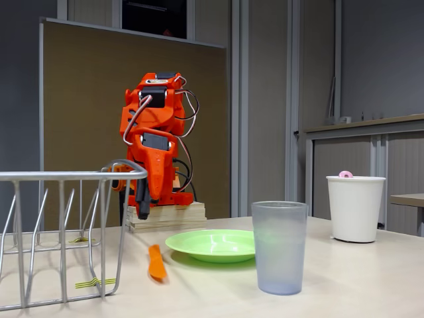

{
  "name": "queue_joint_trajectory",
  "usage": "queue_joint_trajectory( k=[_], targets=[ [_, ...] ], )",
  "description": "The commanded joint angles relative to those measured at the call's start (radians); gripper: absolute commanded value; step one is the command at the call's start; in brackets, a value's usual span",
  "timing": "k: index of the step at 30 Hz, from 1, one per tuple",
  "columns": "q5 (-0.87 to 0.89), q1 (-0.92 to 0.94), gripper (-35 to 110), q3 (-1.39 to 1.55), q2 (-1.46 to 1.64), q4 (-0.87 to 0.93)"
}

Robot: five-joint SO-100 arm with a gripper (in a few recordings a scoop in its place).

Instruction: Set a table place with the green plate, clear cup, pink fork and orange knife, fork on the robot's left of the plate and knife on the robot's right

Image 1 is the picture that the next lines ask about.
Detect orange plastic knife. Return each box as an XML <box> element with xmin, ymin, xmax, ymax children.
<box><xmin>148</xmin><ymin>244</ymin><xmax>168</xmax><ymax>284</ymax></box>

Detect green plastic plate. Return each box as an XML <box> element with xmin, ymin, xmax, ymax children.
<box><xmin>164</xmin><ymin>229</ymin><xmax>258</xmax><ymax>264</ymax></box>

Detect translucent grey plastic cup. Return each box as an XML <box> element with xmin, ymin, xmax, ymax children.
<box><xmin>250</xmin><ymin>200</ymin><xmax>309</xmax><ymax>296</ymax></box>

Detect light orange clamp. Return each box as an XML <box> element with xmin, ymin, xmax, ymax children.
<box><xmin>101</xmin><ymin>162</ymin><xmax>148</xmax><ymax>199</ymax></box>

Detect stacked wooden base boards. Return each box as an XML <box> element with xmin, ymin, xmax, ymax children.
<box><xmin>125</xmin><ymin>201</ymin><xmax>208</xmax><ymax>234</ymax></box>

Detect brown partition board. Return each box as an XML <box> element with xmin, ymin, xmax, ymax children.
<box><xmin>38</xmin><ymin>17</ymin><xmax>230</xmax><ymax>229</ymax></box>

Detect grey door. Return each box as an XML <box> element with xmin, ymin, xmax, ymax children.
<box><xmin>247</xmin><ymin>0</ymin><xmax>288</xmax><ymax>217</ymax></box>

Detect white paper cup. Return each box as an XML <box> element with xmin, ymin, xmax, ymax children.
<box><xmin>325</xmin><ymin>176</ymin><xmax>387</xmax><ymax>244</ymax></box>

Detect grey cabinet wooden top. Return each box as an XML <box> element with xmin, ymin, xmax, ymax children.
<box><xmin>303</xmin><ymin>113</ymin><xmax>424</xmax><ymax>238</ymax></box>

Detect grey side table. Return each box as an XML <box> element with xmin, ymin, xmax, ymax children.
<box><xmin>390</xmin><ymin>193</ymin><xmax>424</xmax><ymax>238</ymax></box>

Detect white servo cable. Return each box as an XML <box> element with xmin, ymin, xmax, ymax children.
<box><xmin>177</xmin><ymin>137</ymin><xmax>195</xmax><ymax>193</ymax></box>
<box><xmin>174</xmin><ymin>75</ymin><xmax>201</xmax><ymax>139</ymax></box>
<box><xmin>122</xmin><ymin>94</ymin><xmax>153</xmax><ymax>146</ymax></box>

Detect black power cables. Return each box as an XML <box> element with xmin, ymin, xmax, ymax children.
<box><xmin>172</xmin><ymin>158</ymin><xmax>199</xmax><ymax>203</ymax></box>

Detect metal wire dish rack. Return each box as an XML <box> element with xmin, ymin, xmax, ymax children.
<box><xmin>0</xmin><ymin>158</ymin><xmax>149</xmax><ymax>312</ymax></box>

